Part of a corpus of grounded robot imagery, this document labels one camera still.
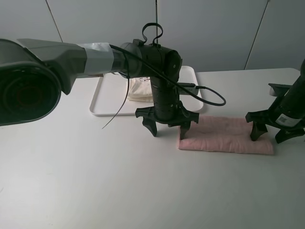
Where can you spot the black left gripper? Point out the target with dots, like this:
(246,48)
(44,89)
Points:
(167,109)

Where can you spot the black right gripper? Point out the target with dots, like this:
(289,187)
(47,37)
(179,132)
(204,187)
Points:
(286,113)

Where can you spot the cream white towel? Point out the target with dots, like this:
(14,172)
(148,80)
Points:
(140,90)

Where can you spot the pink towel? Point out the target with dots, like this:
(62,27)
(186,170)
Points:
(224,134)

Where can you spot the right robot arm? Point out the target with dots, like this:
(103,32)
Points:
(300,78)

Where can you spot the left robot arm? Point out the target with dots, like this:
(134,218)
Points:
(34,74)

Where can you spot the white rectangular plastic tray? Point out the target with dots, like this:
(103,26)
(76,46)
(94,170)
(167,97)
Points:
(114,93)

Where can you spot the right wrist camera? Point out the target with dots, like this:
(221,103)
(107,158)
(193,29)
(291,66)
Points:
(277,90)

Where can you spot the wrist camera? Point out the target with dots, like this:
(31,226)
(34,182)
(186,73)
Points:
(277,90)
(191,87)

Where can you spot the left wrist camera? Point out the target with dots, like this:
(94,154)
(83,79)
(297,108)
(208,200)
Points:
(191,87)

